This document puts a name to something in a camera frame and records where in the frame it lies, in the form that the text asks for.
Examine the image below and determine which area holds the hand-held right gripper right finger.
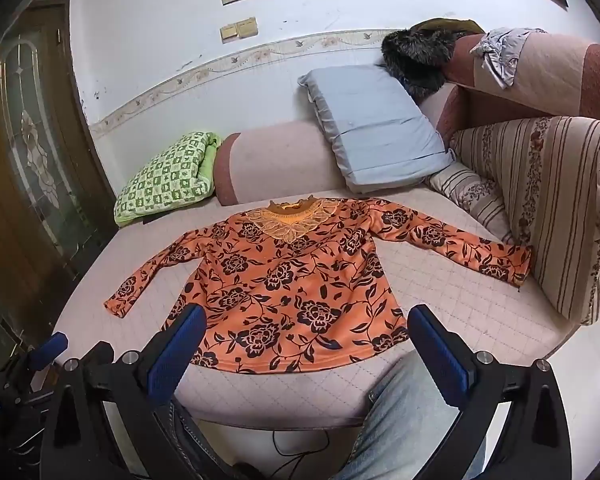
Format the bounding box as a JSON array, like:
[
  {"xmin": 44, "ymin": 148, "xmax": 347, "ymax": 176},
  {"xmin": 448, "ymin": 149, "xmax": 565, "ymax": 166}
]
[{"xmin": 407, "ymin": 304, "xmax": 573, "ymax": 480}]

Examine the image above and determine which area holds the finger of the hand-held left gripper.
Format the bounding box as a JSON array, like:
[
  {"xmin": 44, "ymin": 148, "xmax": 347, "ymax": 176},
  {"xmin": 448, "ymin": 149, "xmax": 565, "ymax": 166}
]
[{"xmin": 10, "ymin": 332, "xmax": 70, "ymax": 396}]

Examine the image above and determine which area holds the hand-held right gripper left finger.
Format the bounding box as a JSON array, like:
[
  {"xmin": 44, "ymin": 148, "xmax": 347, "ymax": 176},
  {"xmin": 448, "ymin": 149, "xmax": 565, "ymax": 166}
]
[{"xmin": 41, "ymin": 304, "xmax": 207, "ymax": 480}]

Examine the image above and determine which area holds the orange floral shirt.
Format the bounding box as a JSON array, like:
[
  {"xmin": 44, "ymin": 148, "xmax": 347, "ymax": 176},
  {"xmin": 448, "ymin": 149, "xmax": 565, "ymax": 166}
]
[{"xmin": 104, "ymin": 195, "xmax": 533, "ymax": 375}]

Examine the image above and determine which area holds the pink quilted sofa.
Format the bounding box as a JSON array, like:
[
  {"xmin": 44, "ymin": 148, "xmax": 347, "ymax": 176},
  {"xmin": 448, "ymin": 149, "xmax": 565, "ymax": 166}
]
[{"xmin": 55, "ymin": 25, "xmax": 600, "ymax": 431}]

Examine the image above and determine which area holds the person's right leg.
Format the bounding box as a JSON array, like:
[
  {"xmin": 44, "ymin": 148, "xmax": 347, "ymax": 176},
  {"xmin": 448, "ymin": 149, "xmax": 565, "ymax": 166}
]
[{"xmin": 332, "ymin": 350, "xmax": 487, "ymax": 480}]

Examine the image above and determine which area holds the person's leg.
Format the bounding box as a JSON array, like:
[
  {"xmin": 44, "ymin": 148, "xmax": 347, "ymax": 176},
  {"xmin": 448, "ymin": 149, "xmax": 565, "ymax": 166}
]
[
  {"xmin": 152, "ymin": 400, "xmax": 266, "ymax": 480},
  {"xmin": 332, "ymin": 350, "xmax": 487, "ymax": 480}
]

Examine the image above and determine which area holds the person's left leg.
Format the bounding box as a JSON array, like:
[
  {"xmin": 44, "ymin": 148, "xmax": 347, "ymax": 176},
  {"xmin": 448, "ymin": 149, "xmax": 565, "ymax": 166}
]
[{"xmin": 152, "ymin": 400, "xmax": 266, "ymax": 480}]

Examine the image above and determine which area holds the small striped floral cushion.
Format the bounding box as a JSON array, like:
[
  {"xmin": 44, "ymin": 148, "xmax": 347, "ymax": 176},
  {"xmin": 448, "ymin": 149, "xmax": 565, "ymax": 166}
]
[{"xmin": 426, "ymin": 161, "xmax": 518, "ymax": 246}]

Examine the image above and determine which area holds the green checkered folded blanket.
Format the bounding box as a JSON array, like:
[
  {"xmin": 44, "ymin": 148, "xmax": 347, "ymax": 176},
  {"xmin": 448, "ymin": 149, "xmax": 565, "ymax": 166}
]
[{"xmin": 114, "ymin": 131, "xmax": 223, "ymax": 227}]

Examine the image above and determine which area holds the wooden door with glass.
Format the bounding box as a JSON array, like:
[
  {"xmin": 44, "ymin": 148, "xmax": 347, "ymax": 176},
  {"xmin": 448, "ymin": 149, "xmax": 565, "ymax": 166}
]
[{"xmin": 0, "ymin": 0, "xmax": 118, "ymax": 356}]

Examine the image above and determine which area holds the person in striped shirt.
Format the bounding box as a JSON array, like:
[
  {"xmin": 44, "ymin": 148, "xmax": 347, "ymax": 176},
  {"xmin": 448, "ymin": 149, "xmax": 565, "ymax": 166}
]
[{"xmin": 450, "ymin": 116, "xmax": 600, "ymax": 326}]

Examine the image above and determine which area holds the light blue pillow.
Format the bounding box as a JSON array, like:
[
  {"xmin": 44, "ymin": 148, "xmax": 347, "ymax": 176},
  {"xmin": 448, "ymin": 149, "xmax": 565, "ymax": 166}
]
[{"xmin": 298, "ymin": 65, "xmax": 455, "ymax": 194}]

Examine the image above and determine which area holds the black fur garment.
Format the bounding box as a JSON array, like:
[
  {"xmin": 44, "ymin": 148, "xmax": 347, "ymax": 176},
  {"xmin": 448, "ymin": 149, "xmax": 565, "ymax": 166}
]
[{"xmin": 381, "ymin": 28, "xmax": 468, "ymax": 101}]

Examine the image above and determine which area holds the grey crumpled cloth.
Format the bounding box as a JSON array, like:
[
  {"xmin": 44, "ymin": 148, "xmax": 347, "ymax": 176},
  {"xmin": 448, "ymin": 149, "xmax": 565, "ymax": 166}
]
[{"xmin": 470, "ymin": 27, "xmax": 548, "ymax": 88}]

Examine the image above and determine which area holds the olive cloth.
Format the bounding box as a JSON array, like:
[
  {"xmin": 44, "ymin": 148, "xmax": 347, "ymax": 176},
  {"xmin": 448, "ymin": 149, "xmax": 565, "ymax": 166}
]
[{"xmin": 412, "ymin": 17, "xmax": 486, "ymax": 36}]

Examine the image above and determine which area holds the black cable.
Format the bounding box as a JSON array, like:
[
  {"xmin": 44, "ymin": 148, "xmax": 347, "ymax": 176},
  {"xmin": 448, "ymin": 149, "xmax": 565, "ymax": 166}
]
[{"xmin": 272, "ymin": 430, "xmax": 331, "ymax": 467}]

